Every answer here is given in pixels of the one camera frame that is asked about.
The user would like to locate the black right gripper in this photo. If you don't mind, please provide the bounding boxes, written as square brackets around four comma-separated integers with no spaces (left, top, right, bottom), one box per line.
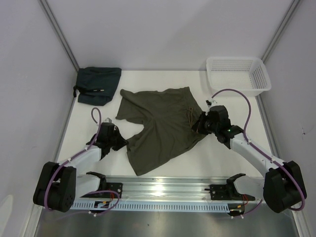
[191,112,219,135]

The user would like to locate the olive green shorts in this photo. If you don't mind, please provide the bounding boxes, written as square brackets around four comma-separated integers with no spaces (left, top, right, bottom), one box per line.
[116,87,205,176]

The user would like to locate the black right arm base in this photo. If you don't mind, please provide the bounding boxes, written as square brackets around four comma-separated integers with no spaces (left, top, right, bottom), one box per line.
[204,173,255,201]

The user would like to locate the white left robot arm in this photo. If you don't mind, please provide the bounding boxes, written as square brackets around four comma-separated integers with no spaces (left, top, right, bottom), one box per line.
[33,121,127,212]

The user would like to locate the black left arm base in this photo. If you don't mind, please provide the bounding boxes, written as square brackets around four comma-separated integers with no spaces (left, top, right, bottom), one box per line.
[83,171,123,198]

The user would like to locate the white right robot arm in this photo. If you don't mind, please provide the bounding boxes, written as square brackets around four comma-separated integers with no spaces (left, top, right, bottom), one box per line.
[192,106,307,213]

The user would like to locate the dark navy folded shorts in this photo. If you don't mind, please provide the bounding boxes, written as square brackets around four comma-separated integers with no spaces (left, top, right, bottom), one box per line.
[73,67,122,106]

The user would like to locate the white plastic basket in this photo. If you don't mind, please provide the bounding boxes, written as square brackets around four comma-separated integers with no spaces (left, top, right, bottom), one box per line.
[206,57,272,97]

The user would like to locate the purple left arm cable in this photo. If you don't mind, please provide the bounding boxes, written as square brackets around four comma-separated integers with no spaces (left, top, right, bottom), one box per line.
[43,107,121,218]

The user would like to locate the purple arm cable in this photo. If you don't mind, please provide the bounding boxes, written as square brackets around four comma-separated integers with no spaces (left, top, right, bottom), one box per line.
[43,107,121,218]
[206,88,307,219]

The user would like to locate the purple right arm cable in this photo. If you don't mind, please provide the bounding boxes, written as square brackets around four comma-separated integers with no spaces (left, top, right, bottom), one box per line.
[206,88,307,219]

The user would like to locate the aluminium mounting rail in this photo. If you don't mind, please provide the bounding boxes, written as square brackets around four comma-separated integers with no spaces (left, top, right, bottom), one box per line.
[69,175,272,204]

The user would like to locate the white slotted cable duct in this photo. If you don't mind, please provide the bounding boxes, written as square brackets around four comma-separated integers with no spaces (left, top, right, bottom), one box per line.
[71,200,230,213]

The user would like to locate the right aluminium frame post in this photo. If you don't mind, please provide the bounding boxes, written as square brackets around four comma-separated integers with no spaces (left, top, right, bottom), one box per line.
[261,0,303,64]

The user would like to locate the aluminium frame post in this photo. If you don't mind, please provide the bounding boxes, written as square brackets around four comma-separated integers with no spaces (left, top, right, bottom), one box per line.
[261,0,303,64]
[38,0,79,72]

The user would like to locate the left aluminium frame post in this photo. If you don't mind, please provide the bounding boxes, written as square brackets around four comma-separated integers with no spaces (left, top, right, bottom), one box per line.
[38,0,79,72]

